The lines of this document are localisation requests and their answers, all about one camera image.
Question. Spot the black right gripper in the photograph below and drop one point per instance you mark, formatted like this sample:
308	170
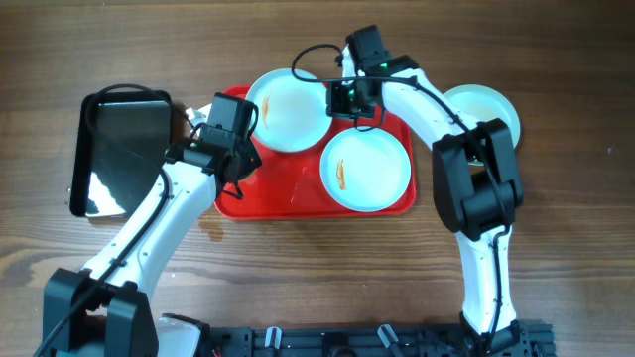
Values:
348	106

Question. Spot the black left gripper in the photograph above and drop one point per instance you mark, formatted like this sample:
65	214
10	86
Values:
237	169

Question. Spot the green orange sponge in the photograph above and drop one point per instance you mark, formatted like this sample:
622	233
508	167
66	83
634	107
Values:
250	178

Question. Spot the white plate back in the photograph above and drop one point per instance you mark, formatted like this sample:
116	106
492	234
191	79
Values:
292	113

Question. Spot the white plate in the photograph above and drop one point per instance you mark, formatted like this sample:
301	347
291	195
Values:
292	113
486	103
365	170

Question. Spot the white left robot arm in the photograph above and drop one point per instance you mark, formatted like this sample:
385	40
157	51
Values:
104	309

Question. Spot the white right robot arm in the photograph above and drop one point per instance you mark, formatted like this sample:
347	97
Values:
476	181

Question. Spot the red serving tray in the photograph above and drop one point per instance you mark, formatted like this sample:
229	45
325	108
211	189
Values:
288	185

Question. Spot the black water tray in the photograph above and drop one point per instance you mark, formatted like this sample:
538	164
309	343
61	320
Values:
121	140

